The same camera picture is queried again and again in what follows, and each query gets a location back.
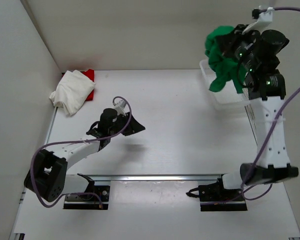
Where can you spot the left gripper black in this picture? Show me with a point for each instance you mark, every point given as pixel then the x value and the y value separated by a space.
pixel 134 127

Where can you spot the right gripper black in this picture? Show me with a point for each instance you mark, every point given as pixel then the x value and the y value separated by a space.
pixel 229 43

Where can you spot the green t shirt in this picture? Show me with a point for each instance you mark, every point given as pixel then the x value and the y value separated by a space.
pixel 224 67

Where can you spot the red t shirt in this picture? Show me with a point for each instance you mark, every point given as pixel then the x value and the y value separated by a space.
pixel 79 85

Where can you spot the white t shirt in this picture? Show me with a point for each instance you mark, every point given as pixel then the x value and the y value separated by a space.
pixel 60 99

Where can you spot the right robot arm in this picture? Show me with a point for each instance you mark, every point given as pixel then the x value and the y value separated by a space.
pixel 272 163

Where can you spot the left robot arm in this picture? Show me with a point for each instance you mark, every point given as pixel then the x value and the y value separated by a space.
pixel 47 176

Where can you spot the white plastic basket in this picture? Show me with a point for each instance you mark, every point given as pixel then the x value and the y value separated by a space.
pixel 227 99

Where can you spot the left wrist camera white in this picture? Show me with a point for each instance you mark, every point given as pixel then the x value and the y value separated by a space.
pixel 120 107

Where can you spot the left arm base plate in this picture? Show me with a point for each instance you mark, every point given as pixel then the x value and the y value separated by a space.
pixel 94 196

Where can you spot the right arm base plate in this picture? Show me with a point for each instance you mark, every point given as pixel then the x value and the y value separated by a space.
pixel 215 198

